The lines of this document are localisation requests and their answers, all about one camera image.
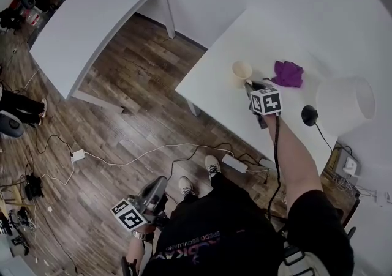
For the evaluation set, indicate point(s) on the white wall socket box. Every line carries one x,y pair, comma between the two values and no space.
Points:
384,199

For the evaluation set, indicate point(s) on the black charger bundle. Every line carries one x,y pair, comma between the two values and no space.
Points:
33,187

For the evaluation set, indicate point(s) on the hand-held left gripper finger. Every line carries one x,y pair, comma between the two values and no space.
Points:
151,189
160,192

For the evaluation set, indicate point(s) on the silver wristwatch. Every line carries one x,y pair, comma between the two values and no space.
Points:
139,235

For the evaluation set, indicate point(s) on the person's right white sneaker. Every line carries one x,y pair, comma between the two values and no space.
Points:
212,166

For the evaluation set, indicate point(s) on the white power adapter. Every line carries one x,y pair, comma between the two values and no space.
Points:
78,155

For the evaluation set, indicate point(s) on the grey shoulder harness pad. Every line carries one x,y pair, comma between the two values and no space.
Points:
306,264

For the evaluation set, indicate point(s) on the person's left white sneaker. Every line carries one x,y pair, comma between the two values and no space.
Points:
186,187

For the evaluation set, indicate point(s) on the white curved table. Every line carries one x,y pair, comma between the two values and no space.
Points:
92,17

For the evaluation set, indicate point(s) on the person's black trousers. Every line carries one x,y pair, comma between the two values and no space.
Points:
214,192

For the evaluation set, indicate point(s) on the white table lamp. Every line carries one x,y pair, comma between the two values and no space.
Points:
346,106

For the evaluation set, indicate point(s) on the grey round device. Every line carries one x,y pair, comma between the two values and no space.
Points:
10,123

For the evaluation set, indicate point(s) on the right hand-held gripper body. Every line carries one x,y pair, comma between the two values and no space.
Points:
266,102

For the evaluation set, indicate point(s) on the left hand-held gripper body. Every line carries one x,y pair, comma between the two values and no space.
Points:
128,216

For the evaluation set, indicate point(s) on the white power strip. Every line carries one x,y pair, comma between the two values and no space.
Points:
234,163

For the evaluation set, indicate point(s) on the person's right forearm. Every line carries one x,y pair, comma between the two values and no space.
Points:
294,161

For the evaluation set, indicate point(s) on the grey flat device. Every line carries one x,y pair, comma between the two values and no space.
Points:
340,173

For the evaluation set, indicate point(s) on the purple cloth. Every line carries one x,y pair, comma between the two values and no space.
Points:
288,74

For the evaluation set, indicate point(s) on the person's left forearm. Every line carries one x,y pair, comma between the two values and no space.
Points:
136,253

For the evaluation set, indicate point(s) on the cream mug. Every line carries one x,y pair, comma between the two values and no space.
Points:
240,73

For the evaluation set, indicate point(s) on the person's black shirt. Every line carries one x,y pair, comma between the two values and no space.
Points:
229,238

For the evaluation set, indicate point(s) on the white square table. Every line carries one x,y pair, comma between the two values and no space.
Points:
220,63

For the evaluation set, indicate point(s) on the person's white sneaker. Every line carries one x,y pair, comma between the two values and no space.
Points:
186,187
212,166

